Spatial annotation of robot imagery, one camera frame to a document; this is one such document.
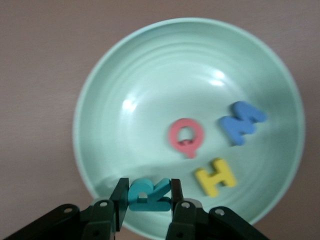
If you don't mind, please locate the teal foam letter R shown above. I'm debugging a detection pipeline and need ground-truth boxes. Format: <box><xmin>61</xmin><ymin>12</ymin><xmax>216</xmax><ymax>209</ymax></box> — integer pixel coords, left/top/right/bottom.
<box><xmin>127</xmin><ymin>177</ymin><xmax>174</xmax><ymax>213</ymax></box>

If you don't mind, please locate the green plate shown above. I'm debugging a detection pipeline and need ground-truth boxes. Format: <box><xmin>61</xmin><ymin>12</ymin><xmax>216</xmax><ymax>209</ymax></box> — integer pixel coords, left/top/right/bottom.
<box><xmin>72</xmin><ymin>17</ymin><xmax>307</xmax><ymax>237</ymax></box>

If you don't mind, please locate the yellow foam letter H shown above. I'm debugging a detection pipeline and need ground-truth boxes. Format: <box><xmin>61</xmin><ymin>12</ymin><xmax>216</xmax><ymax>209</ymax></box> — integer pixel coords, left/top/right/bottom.
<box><xmin>194</xmin><ymin>157</ymin><xmax>238</xmax><ymax>199</ymax></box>

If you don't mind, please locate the pink foam letter Q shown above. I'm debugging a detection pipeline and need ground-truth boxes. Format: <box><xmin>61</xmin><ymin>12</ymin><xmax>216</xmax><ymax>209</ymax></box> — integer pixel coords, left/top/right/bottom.
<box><xmin>167</xmin><ymin>117</ymin><xmax>206</xmax><ymax>160</ymax></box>

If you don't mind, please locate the blue foam letter W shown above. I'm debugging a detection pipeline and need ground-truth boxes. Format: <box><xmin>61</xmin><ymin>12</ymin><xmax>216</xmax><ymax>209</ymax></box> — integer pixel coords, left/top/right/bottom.
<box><xmin>219</xmin><ymin>101</ymin><xmax>268</xmax><ymax>147</ymax></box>

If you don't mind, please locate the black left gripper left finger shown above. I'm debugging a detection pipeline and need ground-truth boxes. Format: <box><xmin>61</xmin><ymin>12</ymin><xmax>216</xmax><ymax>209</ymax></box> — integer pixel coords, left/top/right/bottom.
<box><xmin>0</xmin><ymin>177</ymin><xmax>130</xmax><ymax>240</ymax></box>

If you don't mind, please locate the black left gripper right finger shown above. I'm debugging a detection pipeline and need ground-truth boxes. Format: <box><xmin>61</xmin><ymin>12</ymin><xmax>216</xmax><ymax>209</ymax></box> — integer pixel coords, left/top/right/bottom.
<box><xmin>166</xmin><ymin>178</ymin><xmax>272</xmax><ymax>240</ymax></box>

